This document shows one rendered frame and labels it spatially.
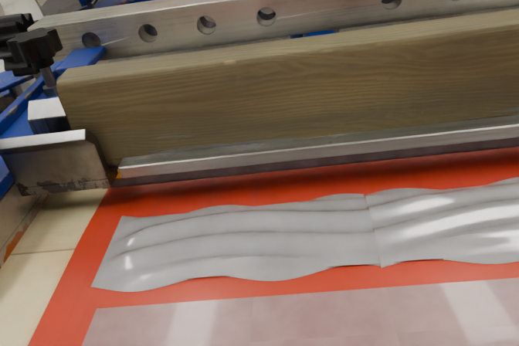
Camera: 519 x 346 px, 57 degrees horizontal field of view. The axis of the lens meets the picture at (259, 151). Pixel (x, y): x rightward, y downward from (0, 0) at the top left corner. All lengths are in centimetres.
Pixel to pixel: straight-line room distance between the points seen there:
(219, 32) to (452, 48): 30
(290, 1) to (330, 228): 30
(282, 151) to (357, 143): 5
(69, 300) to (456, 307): 22
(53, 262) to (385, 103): 25
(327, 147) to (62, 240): 20
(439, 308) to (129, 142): 23
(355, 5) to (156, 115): 29
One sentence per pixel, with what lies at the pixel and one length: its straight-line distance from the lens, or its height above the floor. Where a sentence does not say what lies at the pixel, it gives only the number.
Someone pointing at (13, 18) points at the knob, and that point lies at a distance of 66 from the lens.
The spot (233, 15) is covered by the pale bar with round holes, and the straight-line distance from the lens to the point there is 55.
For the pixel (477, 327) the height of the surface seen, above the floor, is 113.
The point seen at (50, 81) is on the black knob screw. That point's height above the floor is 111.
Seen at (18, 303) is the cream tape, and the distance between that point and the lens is 35.
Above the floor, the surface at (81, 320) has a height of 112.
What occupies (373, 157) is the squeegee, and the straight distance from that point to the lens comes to 37.
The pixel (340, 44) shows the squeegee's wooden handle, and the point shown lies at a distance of 32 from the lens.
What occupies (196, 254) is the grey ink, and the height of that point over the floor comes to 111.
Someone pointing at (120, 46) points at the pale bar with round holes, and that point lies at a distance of 59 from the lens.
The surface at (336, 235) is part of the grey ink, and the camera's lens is 31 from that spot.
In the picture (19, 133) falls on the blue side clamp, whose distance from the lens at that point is 45.
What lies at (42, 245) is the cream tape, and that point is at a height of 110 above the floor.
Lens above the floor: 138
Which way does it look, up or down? 47 degrees down
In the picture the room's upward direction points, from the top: 13 degrees counter-clockwise
